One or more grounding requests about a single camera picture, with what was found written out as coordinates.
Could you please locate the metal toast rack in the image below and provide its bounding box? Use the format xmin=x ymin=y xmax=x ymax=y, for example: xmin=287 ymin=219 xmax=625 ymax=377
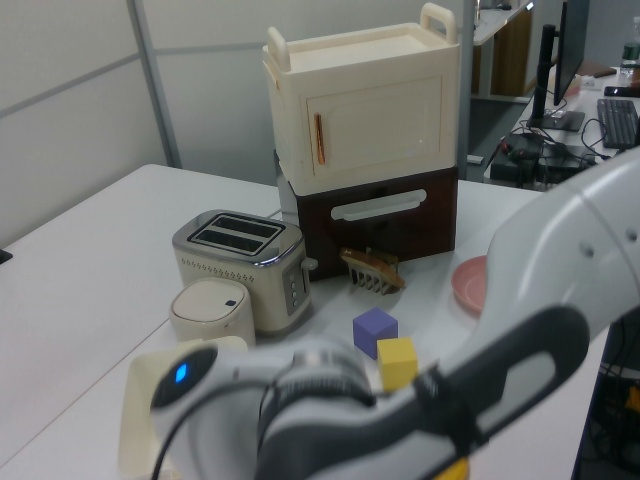
xmin=344 ymin=246 xmax=402 ymax=297

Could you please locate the silver cream toaster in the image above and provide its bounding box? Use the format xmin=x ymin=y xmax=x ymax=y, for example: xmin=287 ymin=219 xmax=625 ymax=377
xmin=171 ymin=208 xmax=319 ymax=338

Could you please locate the dark brown drawer unit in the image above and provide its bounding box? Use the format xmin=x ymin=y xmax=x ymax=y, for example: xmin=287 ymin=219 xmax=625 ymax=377
xmin=294 ymin=165 xmax=461 ymax=282

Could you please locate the purple cube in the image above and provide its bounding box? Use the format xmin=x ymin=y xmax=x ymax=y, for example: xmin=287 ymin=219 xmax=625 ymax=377
xmin=352 ymin=307 xmax=400 ymax=361

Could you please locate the small white lidded container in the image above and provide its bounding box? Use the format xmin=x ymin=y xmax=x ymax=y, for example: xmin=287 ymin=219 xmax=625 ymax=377
xmin=168 ymin=278 xmax=257 ymax=347

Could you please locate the cream plastic cabinet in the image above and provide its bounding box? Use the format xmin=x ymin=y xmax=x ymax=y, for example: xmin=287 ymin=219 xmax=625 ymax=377
xmin=261 ymin=1 xmax=462 ymax=194

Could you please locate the yellow cube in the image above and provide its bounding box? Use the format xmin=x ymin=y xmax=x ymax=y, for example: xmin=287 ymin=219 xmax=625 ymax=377
xmin=375 ymin=336 xmax=419 ymax=393

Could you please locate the pink plate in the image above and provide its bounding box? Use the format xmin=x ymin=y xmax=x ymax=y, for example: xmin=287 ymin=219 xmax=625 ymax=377
xmin=450 ymin=254 xmax=489 ymax=316

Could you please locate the black electronics box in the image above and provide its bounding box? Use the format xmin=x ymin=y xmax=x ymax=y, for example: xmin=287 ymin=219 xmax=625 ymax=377
xmin=489 ymin=131 xmax=597 ymax=190

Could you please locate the white plastic bin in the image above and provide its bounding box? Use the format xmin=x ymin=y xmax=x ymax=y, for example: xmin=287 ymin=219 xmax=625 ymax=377
xmin=117 ymin=335 xmax=249 ymax=477

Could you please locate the yellow banana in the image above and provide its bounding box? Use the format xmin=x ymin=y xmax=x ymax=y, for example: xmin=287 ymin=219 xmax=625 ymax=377
xmin=438 ymin=456 xmax=472 ymax=480

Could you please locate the black computer monitor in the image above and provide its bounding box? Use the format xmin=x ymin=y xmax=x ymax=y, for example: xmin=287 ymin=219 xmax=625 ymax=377
xmin=551 ymin=0 xmax=587 ymax=107

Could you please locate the black keyboard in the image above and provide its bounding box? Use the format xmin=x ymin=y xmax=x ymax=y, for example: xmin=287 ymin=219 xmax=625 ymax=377
xmin=595 ymin=97 xmax=640 ymax=150

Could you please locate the clear bottle green cap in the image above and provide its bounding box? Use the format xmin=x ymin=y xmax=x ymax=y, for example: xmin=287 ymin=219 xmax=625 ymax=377
xmin=619 ymin=41 xmax=640 ymax=87

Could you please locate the white drawer handle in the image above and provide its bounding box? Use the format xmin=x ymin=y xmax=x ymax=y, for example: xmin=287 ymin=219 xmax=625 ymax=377
xmin=330 ymin=189 xmax=427 ymax=223

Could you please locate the copper cabinet door handle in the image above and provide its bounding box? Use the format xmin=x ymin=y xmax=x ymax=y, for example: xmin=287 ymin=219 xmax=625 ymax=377
xmin=312 ymin=112 xmax=328 ymax=166

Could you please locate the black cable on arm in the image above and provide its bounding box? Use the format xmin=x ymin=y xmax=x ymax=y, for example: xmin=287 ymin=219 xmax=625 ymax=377
xmin=151 ymin=383 xmax=282 ymax=480

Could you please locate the black desk cable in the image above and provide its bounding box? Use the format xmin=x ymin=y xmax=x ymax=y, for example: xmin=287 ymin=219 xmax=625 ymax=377
xmin=579 ymin=116 xmax=612 ymax=162

